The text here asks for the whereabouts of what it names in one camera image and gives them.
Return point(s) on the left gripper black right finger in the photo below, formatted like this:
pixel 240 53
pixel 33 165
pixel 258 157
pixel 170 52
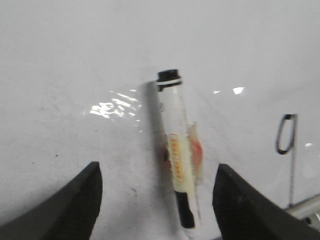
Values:
pixel 243 213

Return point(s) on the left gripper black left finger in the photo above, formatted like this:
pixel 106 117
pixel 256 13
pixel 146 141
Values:
pixel 69 214

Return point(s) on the red round magnet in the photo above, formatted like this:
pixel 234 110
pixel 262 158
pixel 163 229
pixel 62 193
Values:
pixel 197 152

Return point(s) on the white whiteboard marker pen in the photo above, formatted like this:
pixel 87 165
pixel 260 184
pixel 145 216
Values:
pixel 176 129

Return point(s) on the white whiteboard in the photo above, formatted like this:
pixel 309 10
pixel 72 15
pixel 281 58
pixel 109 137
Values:
pixel 77 84

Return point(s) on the grey aluminium marker tray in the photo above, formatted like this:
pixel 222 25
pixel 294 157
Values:
pixel 307 211

